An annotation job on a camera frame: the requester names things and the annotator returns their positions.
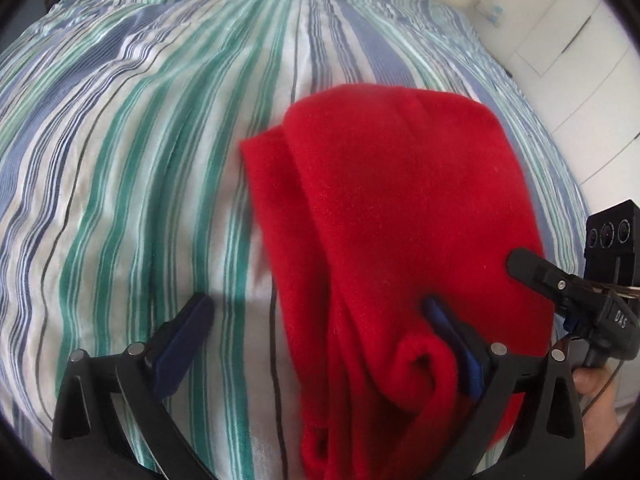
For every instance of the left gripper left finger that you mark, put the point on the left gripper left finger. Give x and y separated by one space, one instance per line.
87 439

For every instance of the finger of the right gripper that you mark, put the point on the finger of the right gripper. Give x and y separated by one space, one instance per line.
541 276

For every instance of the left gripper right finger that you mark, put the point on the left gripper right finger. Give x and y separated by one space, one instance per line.
546 440

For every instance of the red sweater with white dog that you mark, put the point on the red sweater with white dog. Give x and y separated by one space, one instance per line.
370 200

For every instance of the right hand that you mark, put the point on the right hand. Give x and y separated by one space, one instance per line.
600 422

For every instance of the striped blue green bedspread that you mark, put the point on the striped blue green bedspread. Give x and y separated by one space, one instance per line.
122 190

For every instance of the white wardrobe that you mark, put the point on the white wardrobe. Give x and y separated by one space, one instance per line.
578 68

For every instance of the black camera box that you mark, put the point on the black camera box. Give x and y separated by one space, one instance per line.
612 246

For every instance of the wall socket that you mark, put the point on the wall socket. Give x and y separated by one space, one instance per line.
491 12

